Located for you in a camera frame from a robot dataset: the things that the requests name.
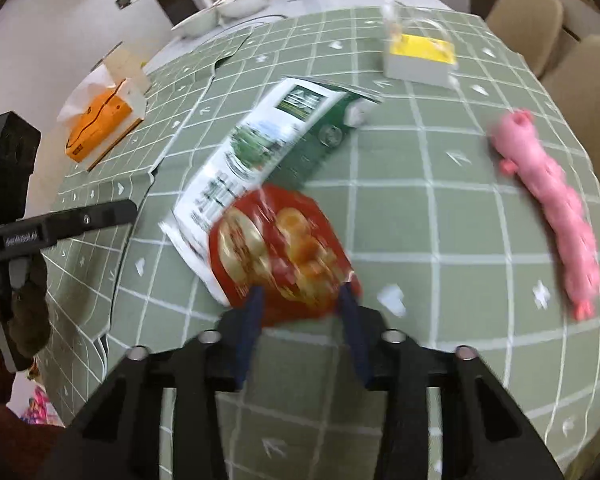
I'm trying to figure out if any red snack packet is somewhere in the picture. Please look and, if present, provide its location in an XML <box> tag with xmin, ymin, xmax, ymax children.
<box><xmin>209</xmin><ymin>184</ymin><xmax>363</xmax><ymax>322</ymax></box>

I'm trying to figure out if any green white packet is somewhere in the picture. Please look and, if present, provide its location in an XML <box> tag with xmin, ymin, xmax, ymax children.
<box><xmin>159</xmin><ymin>77</ymin><xmax>383</xmax><ymax>306</ymax></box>

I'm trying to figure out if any pink pig toy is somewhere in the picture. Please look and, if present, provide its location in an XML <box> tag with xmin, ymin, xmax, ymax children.
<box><xmin>487</xmin><ymin>109</ymin><xmax>600</xmax><ymax>321</ymax></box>

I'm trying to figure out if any white paper scrap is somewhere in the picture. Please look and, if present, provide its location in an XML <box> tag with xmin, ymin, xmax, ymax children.
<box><xmin>377</xmin><ymin>284</ymin><xmax>408</xmax><ymax>317</ymax></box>

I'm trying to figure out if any orange tissue box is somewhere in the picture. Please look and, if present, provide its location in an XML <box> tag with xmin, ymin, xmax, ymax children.
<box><xmin>57</xmin><ymin>42</ymin><xmax>151</xmax><ymax>171</ymax></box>

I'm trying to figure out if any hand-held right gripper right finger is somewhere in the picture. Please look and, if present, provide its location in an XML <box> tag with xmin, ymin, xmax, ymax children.
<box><xmin>337</xmin><ymin>282</ymin><xmax>566</xmax><ymax>480</ymax></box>

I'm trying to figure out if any person's left hand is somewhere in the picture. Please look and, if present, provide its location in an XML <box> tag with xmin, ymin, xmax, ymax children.
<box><xmin>7</xmin><ymin>255</ymin><xmax>51</xmax><ymax>358</ymax></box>

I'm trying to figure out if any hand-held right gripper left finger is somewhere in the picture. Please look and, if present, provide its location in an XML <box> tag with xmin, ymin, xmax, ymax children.
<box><xmin>40</xmin><ymin>287</ymin><xmax>268</xmax><ymax>480</ymax></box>

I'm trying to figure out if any yellow white box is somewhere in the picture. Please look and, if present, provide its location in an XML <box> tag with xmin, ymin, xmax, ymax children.
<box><xmin>382</xmin><ymin>0</ymin><xmax>458</xmax><ymax>88</ymax></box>

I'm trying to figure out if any beige chair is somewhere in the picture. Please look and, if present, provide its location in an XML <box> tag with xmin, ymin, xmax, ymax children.
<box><xmin>540</xmin><ymin>35</ymin><xmax>600</xmax><ymax>221</ymax></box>
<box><xmin>485</xmin><ymin>0</ymin><xmax>565</xmax><ymax>78</ymax></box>

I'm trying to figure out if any colourful printed item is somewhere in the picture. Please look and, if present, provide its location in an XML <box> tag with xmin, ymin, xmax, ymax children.
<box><xmin>20</xmin><ymin>385</ymin><xmax>61</xmax><ymax>426</ymax></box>

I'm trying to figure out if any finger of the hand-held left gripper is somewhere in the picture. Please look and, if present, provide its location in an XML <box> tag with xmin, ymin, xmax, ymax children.
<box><xmin>55</xmin><ymin>199</ymin><xmax>138</xmax><ymax>247</ymax></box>

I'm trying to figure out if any white bowl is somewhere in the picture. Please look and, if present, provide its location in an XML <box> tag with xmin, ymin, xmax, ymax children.
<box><xmin>171</xmin><ymin>7</ymin><xmax>220</xmax><ymax>38</ymax></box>
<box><xmin>215</xmin><ymin>0</ymin><xmax>272</xmax><ymax>18</ymax></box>

